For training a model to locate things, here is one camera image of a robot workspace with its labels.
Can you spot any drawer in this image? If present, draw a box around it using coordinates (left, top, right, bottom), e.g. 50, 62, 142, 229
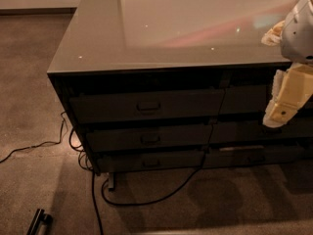
97, 150, 204, 172
203, 144, 312, 168
86, 124, 212, 152
69, 89, 224, 123
219, 84, 313, 116
210, 119, 313, 144

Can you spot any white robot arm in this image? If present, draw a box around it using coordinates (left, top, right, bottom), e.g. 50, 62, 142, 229
261, 0, 313, 128

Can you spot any dark cabinet with glossy top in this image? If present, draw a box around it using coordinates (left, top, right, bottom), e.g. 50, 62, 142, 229
47, 0, 313, 191

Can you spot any black metal bar on floor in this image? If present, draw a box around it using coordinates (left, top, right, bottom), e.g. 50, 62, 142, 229
26, 209, 53, 235

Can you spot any thick black cable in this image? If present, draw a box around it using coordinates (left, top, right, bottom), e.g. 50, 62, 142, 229
91, 147, 208, 235

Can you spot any thin black cable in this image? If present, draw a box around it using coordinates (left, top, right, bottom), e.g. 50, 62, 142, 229
0, 111, 93, 172

